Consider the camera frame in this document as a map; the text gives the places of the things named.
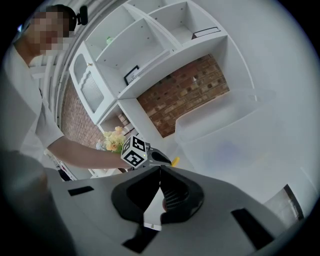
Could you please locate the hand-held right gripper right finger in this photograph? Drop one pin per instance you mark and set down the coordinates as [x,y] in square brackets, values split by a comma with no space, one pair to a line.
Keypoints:
[200,237]

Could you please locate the person's head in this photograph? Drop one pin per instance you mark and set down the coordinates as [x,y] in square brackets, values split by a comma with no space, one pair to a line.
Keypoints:
[42,35]

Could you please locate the white arched glass cabinet door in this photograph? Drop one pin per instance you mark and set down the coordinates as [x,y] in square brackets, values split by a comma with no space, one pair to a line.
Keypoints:
[92,92]

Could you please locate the yellow marker pen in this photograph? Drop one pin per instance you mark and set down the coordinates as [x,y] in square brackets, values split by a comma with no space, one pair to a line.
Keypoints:
[175,161]

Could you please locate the black-framed leaf picture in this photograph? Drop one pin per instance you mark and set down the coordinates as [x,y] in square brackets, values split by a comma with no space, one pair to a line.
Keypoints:
[132,76]

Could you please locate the translucent plastic storage bin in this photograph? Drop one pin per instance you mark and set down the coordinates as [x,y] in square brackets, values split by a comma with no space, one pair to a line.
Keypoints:
[225,120]

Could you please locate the brass door knob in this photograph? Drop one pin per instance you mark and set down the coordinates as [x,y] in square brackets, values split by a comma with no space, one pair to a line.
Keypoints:
[89,64]

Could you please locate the white shelf unit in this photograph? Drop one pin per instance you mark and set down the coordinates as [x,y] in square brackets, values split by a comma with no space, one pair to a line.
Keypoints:
[140,37]

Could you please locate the green bottle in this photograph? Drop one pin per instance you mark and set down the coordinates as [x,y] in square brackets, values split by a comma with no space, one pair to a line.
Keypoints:
[109,40]

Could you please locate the black head-worn camera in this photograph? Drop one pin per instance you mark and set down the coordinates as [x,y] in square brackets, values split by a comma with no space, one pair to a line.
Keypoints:
[82,15]

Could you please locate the white illustrated book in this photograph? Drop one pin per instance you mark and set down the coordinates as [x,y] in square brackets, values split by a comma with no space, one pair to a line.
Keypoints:
[155,61]

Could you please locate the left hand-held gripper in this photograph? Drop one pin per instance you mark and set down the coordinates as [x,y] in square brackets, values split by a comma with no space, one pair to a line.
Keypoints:
[135,152]

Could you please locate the yellow and blue flower bouquet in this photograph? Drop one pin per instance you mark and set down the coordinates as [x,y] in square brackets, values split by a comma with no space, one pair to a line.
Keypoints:
[113,141]

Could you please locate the person's left forearm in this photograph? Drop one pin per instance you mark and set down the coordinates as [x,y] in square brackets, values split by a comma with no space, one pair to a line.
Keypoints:
[87,153]

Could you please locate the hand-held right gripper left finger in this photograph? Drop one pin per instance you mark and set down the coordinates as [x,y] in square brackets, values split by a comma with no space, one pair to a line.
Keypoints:
[95,207]

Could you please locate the person's light shirt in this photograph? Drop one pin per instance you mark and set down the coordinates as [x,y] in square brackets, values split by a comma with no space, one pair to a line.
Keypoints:
[27,105]

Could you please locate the dark hardcover book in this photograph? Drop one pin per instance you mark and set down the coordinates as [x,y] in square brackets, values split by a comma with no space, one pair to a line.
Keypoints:
[206,33]

